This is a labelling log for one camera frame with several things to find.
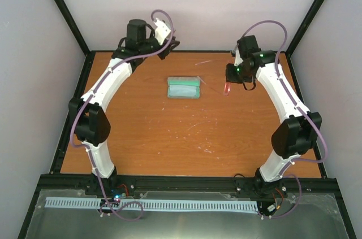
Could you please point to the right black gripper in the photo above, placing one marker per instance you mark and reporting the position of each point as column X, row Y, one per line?
column 230, row 77

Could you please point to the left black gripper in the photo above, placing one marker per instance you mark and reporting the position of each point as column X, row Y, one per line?
column 165, row 52

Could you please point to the red sunglasses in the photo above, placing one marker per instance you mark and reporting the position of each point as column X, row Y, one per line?
column 227, row 87

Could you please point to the grey glasses case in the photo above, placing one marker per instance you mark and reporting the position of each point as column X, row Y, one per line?
column 190, row 81

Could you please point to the light blue cleaning cloth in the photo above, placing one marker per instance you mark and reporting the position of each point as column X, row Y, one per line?
column 182, row 91

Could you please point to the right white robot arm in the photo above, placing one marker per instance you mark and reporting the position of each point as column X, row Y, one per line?
column 297, row 132

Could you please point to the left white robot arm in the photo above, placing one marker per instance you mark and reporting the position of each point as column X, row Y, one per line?
column 91, row 126

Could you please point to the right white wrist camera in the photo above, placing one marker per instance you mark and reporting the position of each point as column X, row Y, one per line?
column 236, row 54

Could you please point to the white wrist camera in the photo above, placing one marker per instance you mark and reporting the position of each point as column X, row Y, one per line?
column 236, row 54
column 162, row 31

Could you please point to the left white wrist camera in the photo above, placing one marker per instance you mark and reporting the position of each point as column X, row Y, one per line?
column 162, row 31

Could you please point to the black aluminium frame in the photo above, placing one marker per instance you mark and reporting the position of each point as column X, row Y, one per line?
column 54, row 180

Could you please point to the light blue slotted cable duct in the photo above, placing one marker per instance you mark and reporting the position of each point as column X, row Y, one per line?
column 159, row 205

